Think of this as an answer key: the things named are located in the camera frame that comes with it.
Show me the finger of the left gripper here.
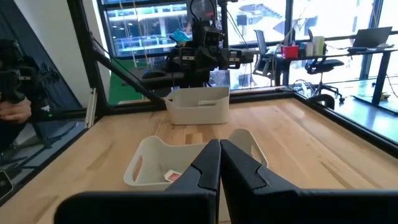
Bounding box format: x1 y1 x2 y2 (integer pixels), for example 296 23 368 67
169 46 196 73
228 49 244 70

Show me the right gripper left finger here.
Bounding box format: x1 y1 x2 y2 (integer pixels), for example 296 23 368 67
166 139 221 224

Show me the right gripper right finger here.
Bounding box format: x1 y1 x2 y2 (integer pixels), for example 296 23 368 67
220 139 301 224

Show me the white packet with red mark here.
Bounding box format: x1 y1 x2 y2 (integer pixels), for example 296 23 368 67
164 169 183 184

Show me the light grey plastic bin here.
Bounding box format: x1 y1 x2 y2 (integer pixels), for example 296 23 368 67
164 86 231 126
123 128 269 191

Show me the black hand-held leader arm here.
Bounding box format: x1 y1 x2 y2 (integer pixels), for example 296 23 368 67
0 39 62 105

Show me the grey mesh office chair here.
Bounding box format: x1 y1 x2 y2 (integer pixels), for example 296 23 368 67
252 29 276 79

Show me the black computer mouse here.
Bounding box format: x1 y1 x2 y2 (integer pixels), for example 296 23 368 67
142 69 169 80

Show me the red box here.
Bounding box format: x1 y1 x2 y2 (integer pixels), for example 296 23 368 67
280 44 300 60

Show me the black diagonal bar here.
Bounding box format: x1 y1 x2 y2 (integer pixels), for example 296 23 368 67
92 40 166 104

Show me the green panel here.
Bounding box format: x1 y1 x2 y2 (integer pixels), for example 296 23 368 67
107 58 149 106

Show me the black office chair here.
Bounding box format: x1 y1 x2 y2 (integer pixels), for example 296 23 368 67
303 27 346 104

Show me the silver aluminium bar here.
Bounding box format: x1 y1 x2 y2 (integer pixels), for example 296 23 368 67
85 86 98 129

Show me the grey open laptop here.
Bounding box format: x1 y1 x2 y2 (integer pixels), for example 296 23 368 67
347 26 394 53

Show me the black background desk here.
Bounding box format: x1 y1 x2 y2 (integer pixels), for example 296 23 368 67
273 46 398 106

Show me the person's hand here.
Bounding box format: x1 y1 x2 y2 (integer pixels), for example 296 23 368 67
0 98 32 124

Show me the person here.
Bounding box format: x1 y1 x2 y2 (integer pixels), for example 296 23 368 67
0 39 52 152

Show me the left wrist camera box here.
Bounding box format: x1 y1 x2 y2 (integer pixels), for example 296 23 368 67
203 26 223 47

